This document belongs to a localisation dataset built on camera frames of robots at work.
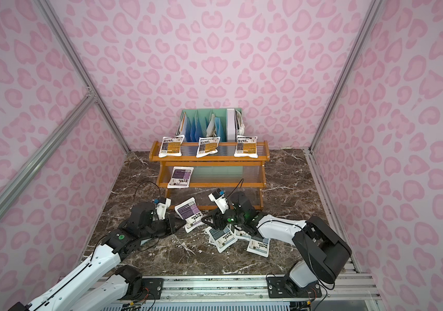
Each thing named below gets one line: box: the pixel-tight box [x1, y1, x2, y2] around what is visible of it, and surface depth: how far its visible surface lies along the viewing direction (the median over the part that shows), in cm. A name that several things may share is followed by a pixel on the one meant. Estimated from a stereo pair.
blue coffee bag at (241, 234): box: [233, 228, 252, 240], surface depth 87 cm
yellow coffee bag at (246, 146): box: [233, 135, 259, 159], surface depth 82 cm
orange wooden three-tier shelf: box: [149, 140, 271, 210], surface depth 83 cm
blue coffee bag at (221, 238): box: [205, 224, 238, 254], surface depth 86 cm
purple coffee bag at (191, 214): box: [174, 196, 205, 234], surface depth 81 cm
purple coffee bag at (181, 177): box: [167, 166, 194, 189], surface depth 89 cm
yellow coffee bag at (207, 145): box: [196, 136, 221, 159], surface depth 80 cm
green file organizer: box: [175, 107, 246, 142], surface depth 102 cm
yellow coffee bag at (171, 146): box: [158, 134, 185, 159], surface depth 81 cm
